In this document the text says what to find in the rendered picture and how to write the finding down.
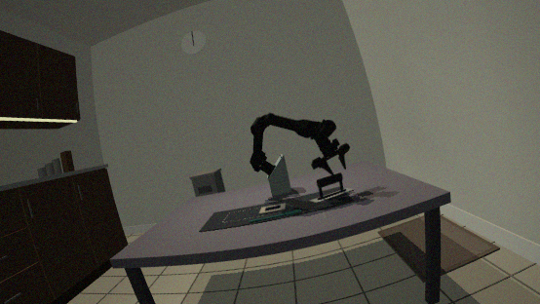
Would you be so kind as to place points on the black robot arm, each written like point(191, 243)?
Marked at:
point(317, 130)

